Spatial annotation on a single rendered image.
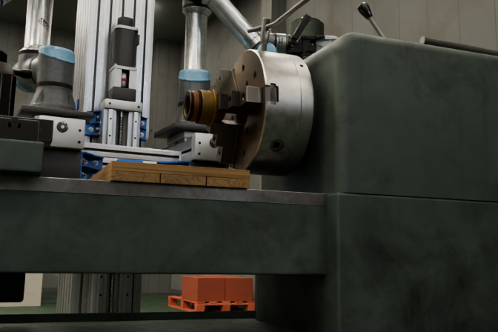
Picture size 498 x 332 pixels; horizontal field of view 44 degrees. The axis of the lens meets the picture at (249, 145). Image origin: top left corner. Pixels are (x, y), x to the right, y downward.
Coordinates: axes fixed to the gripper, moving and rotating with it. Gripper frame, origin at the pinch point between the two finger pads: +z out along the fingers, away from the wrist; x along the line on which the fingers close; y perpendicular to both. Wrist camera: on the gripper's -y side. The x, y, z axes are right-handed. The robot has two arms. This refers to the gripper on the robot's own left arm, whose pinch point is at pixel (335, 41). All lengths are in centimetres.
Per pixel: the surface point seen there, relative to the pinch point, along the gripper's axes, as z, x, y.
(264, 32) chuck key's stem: -39, 90, 18
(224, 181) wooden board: -49, 112, 56
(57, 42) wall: -310, -945, -172
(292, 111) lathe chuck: -34, 102, 39
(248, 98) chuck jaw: -44, 103, 37
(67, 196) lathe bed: -81, 120, 60
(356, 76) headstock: -19, 104, 31
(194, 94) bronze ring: -56, 95, 35
